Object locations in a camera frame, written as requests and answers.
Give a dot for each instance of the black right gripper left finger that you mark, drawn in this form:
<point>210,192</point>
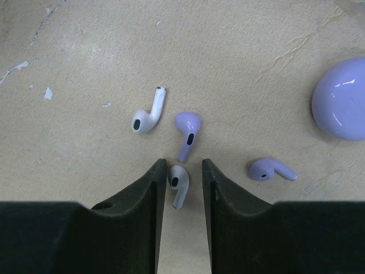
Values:
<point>118,235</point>

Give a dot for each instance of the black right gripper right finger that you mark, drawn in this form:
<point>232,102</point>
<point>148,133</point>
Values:
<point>249,235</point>

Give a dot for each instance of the white earbud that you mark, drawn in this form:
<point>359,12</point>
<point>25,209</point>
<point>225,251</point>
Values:
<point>142,121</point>
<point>178,179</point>

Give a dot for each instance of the purple earbud charging case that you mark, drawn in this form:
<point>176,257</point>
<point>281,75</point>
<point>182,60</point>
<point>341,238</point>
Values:
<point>338,100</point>

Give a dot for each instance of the purple earbud right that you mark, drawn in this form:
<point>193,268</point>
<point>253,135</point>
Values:
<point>266,168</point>

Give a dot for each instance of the purple earbud left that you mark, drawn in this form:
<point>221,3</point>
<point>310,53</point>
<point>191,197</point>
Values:
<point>189,124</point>

